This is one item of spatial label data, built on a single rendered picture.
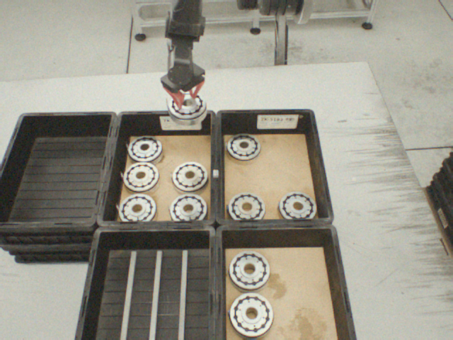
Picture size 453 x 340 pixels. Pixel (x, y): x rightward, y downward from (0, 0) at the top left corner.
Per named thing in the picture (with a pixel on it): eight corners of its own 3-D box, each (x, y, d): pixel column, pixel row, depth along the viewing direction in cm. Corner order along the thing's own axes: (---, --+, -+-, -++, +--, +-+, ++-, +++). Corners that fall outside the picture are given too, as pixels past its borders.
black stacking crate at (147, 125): (126, 137, 138) (118, 112, 128) (216, 135, 138) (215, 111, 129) (107, 247, 114) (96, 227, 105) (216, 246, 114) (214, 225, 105)
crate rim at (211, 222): (119, 116, 130) (117, 110, 128) (216, 115, 130) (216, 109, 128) (98, 231, 106) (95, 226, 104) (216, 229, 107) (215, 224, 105)
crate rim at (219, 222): (216, 115, 130) (216, 109, 128) (312, 113, 131) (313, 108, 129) (216, 229, 107) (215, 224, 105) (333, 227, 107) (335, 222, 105)
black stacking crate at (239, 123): (217, 135, 138) (216, 111, 129) (307, 134, 138) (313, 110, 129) (217, 246, 114) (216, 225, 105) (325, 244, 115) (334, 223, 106)
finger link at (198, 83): (207, 100, 115) (205, 73, 107) (187, 114, 112) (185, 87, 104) (190, 88, 118) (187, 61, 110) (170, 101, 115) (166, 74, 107)
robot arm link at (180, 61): (205, 13, 95) (167, 7, 93) (208, 44, 88) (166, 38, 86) (197, 55, 104) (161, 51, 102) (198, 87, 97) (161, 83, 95)
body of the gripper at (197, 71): (206, 76, 108) (204, 52, 102) (177, 96, 104) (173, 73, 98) (189, 64, 111) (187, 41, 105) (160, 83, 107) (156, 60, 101)
